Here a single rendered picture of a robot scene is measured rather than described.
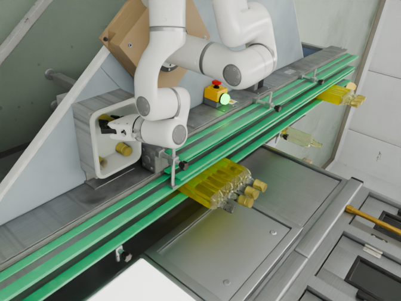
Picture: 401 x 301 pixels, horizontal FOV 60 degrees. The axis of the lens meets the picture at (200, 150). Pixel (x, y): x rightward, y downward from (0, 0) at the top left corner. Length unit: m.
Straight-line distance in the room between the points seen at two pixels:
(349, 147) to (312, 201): 6.10
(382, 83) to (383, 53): 0.52
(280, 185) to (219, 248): 0.50
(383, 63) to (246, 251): 6.01
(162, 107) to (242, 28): 0.28
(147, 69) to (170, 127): 0.15
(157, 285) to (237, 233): 0.34
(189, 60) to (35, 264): 0.66
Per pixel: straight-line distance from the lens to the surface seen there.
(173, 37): 0.81
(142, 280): 1.11
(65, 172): 1.12
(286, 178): 1.62
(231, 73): 0.90
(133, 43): 1.00
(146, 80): 0.78
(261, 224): 1.31
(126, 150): 1.14
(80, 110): 1.00
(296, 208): 1.47
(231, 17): 0.89
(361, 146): 7.52
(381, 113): 7.19
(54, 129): 1.03
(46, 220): 1.07
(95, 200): 1.09
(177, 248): 1.19
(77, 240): 1.02
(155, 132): 0.85
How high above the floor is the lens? 1.57
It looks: 31 degrees down
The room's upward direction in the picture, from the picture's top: 116 degrees clockwise
